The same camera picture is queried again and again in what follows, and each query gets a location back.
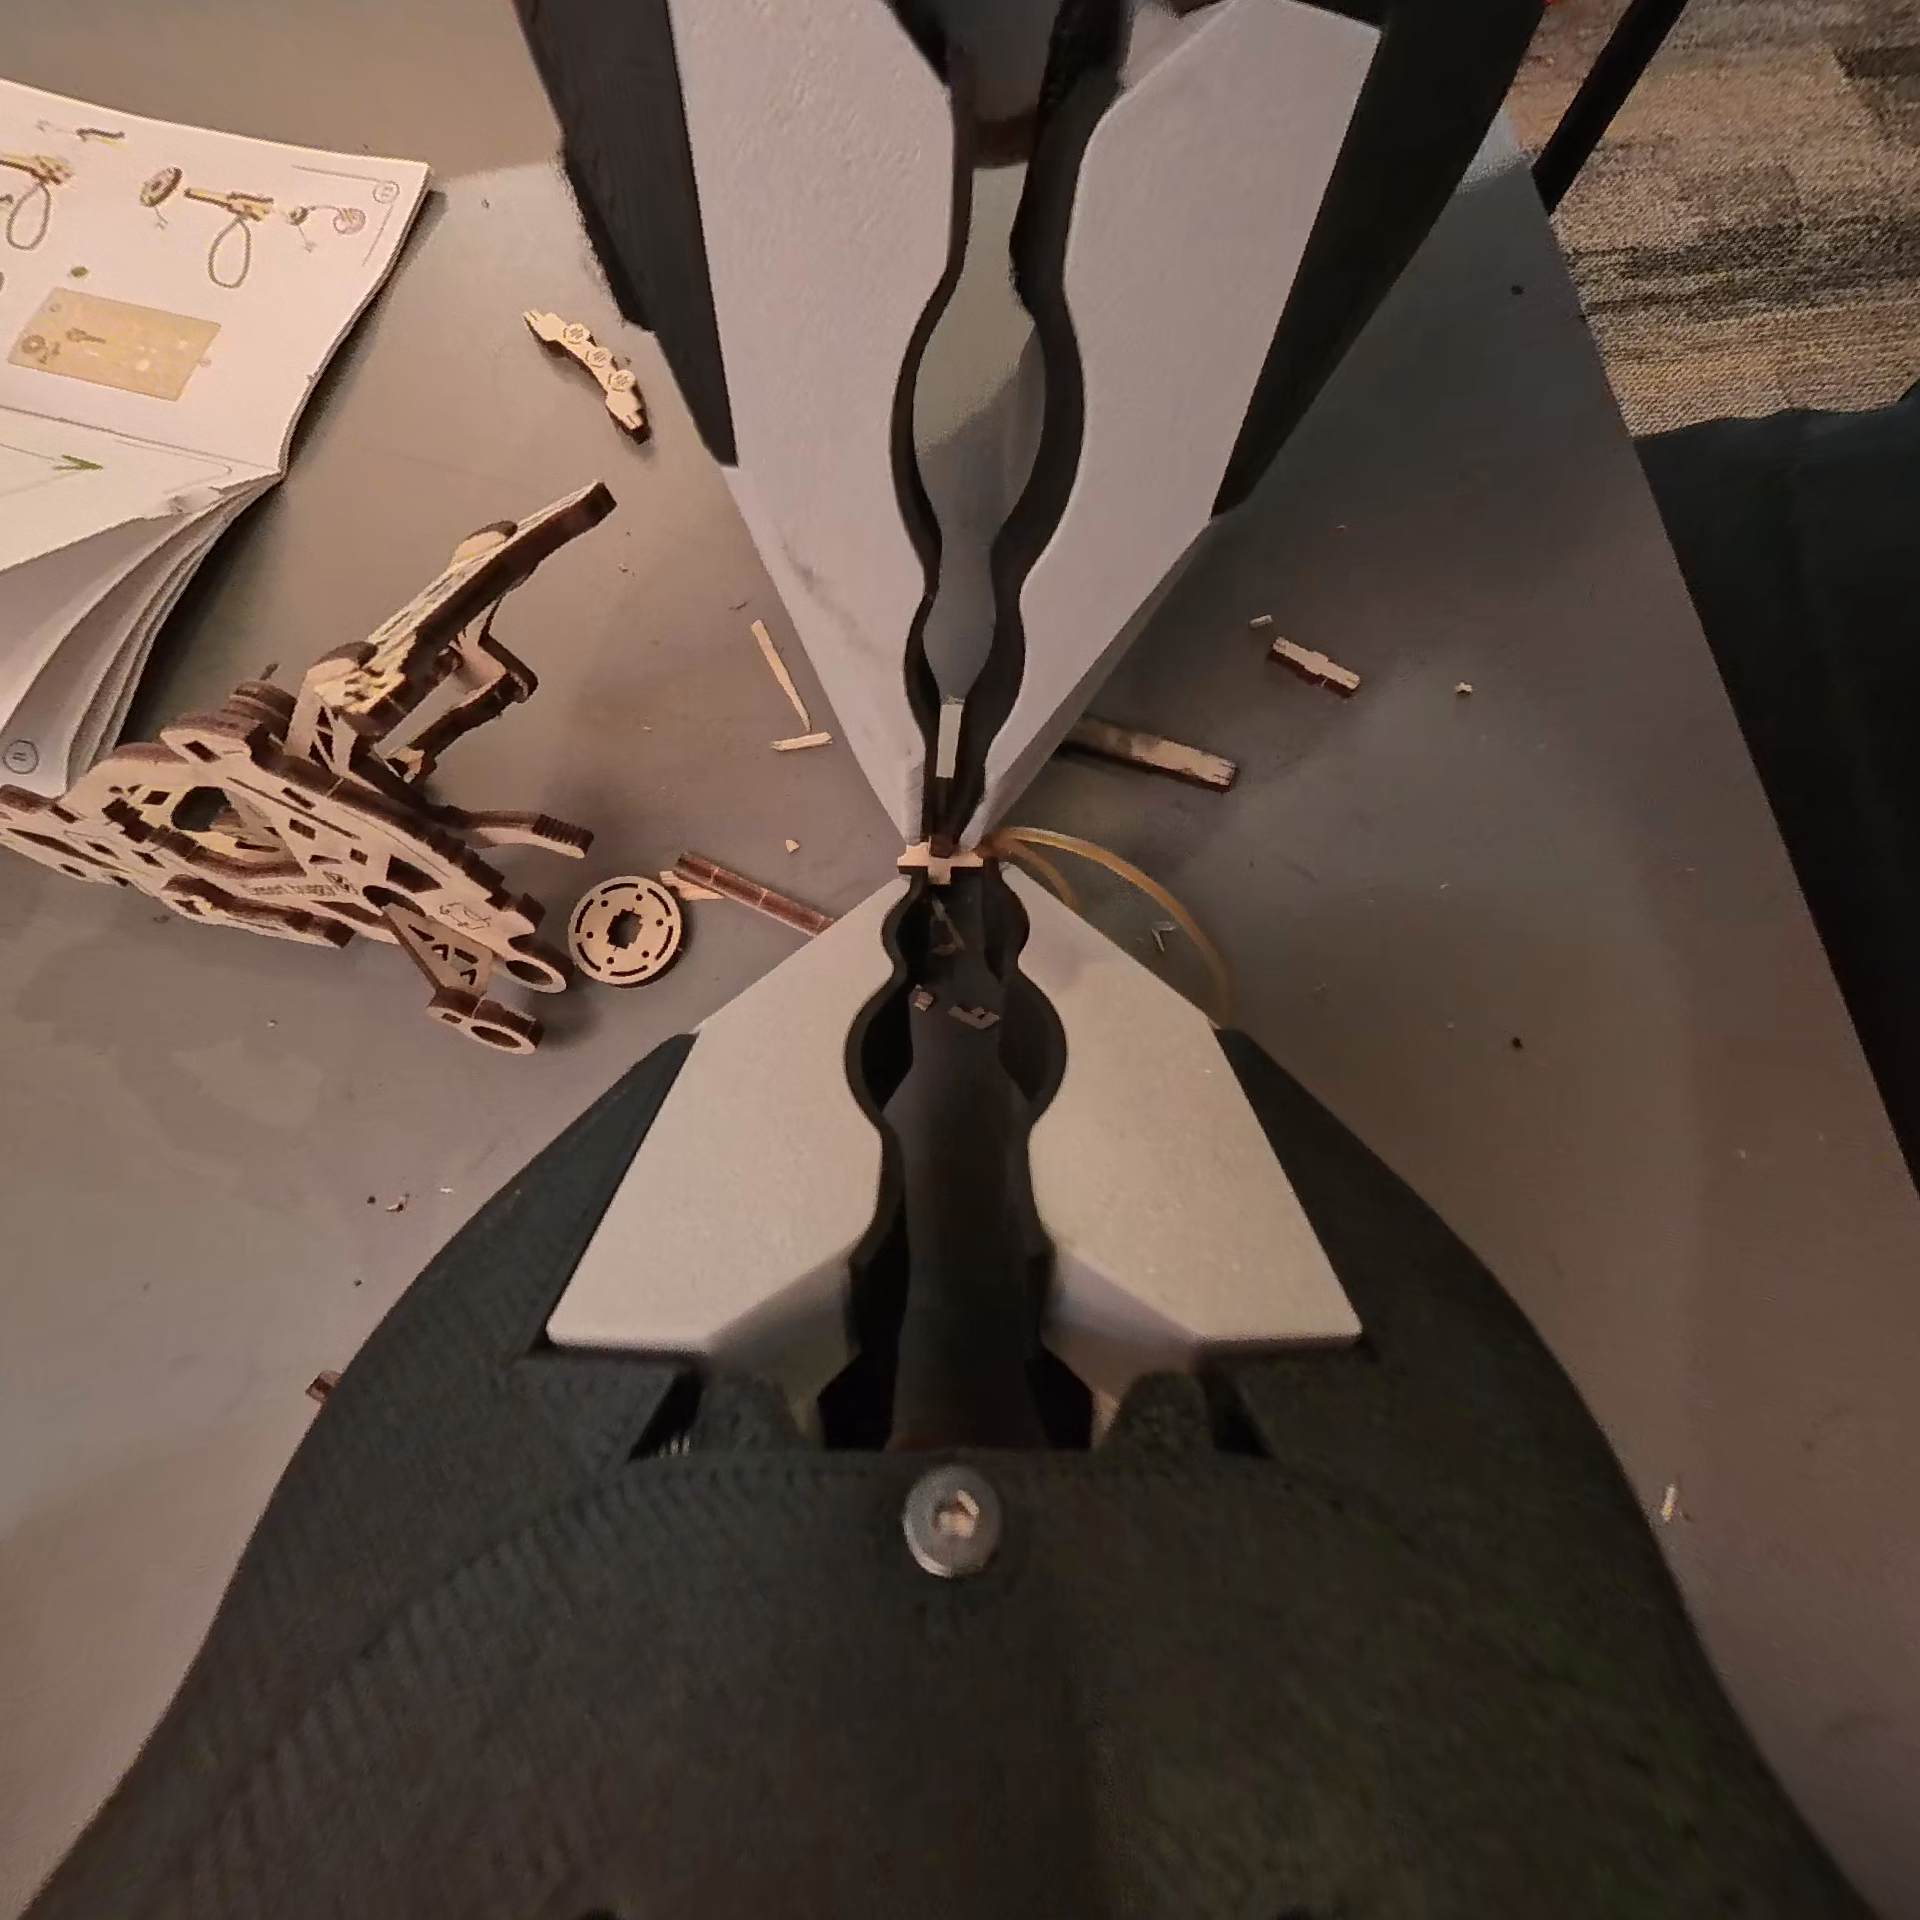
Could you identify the open instruction booklet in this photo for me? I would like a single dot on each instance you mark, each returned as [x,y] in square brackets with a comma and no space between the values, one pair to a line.
[149,375]

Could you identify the long notched wooden part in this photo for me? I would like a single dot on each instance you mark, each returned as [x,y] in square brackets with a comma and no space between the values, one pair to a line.
[593,369]

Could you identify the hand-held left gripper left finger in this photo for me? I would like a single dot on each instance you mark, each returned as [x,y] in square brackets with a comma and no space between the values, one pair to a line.
[735,1185]

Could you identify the small wooden pin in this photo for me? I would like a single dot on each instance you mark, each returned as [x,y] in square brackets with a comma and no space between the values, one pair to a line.
[948,758]

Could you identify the long wooden sliver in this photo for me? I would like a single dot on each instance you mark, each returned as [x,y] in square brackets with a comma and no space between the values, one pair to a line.
[781,668]

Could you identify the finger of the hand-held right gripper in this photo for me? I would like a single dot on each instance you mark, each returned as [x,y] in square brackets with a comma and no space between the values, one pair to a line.
[810,300]
[1185,300]

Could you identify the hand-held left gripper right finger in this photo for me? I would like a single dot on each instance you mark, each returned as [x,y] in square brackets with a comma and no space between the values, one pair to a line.
[1185,1185]

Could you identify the round wooden wheel disc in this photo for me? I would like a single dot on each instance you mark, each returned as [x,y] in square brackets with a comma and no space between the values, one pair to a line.
[601,938]

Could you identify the wooden buggy model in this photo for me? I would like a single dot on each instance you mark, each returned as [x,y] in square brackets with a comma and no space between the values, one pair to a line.
[271,810]

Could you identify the black metal pole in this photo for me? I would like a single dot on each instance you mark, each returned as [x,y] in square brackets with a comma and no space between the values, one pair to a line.
[1613,98]

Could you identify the dark wooden gear axle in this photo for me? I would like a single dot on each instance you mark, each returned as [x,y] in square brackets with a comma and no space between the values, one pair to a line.
[326,1385]

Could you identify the tan rubber band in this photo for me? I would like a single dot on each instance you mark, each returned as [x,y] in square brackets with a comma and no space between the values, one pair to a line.
[1185,914]

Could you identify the short wooden peg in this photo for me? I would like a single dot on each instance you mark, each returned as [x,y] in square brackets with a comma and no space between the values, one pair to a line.
[1315,665]

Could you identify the dark wooden shaft strip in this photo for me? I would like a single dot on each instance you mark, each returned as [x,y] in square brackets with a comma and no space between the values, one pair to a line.
[751,892]

